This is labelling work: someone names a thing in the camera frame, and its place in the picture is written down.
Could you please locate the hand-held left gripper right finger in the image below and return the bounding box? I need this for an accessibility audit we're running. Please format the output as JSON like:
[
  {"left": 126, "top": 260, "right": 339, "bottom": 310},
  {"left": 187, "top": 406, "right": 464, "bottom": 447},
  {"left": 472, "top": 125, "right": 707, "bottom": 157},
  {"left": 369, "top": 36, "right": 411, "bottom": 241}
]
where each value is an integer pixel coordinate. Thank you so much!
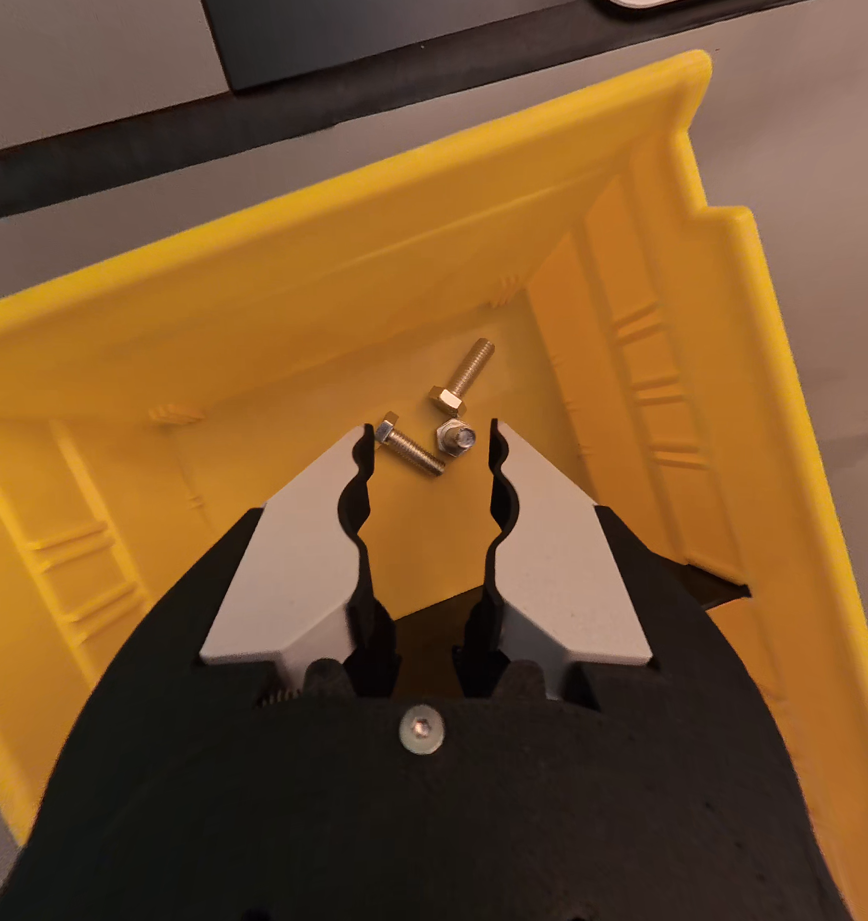
[{"left": 453, "top": 419, "right": 654, "bottom": 700}]

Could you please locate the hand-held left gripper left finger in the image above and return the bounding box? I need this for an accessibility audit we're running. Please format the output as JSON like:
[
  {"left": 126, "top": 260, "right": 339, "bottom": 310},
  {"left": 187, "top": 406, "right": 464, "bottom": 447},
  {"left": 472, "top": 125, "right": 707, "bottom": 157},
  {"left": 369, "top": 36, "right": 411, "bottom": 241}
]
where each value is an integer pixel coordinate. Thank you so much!
[{"left": 199, "top": 423, "right": 400, "bottom": 699}]

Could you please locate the silver hex bolt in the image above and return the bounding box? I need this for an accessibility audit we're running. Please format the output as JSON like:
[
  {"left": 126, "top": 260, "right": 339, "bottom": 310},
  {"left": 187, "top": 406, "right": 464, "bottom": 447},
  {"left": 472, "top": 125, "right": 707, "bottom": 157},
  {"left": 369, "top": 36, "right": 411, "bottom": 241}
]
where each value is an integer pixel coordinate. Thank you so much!
[
  {"left": 427, "top": 338, "right": 496, "bottom": 417},
  {"left": 436, "top": 419, "right": 478, "bottom": 459},
  {"left": 375, "top": 412, "right": 447, "bottom": 477}
]

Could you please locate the yellow bin with divider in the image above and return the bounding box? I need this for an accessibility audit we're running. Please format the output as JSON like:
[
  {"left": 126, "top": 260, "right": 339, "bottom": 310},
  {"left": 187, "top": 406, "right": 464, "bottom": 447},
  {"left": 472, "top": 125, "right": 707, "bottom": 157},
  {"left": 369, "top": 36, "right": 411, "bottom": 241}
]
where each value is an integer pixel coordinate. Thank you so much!
[{"left": 0, "top": 49, "right": 868, "bottom": 921}]

